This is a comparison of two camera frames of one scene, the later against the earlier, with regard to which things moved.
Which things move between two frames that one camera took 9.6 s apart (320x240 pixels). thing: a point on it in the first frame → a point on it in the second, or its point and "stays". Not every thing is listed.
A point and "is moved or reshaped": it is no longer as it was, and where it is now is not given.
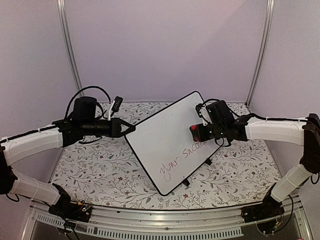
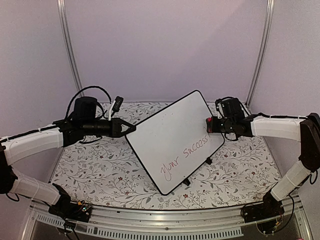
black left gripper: [116, 128] stays
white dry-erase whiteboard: [163, 142] stays
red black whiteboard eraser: [194, 130] is moved or reshaped
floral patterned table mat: [108, 173] stays
